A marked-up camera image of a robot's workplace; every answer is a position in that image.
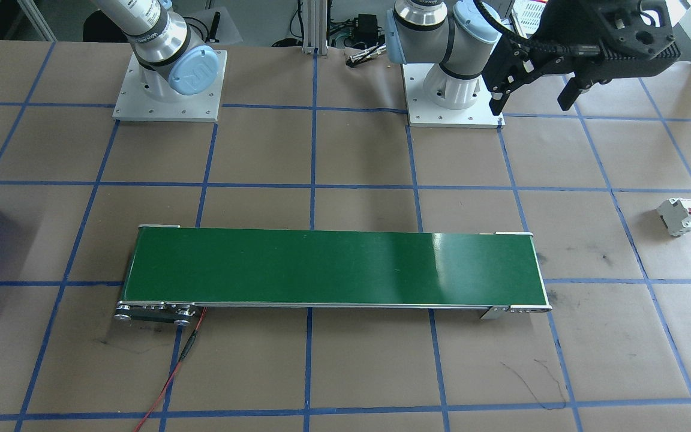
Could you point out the white circuit breaker red switch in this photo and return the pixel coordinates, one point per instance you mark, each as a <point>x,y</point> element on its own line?
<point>675,219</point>

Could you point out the white square base plate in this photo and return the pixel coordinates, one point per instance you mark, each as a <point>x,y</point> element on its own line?
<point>141,102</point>
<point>423,117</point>

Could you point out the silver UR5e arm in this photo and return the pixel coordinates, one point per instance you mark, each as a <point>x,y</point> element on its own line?
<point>153,30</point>
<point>441,24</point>

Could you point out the black power adapter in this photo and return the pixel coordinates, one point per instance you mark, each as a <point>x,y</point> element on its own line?
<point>367,27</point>

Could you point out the silver cylindrical connector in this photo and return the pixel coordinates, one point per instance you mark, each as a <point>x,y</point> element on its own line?
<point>366,56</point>

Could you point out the green conveyor belt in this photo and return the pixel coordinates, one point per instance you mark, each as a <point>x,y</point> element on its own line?
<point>333,267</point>

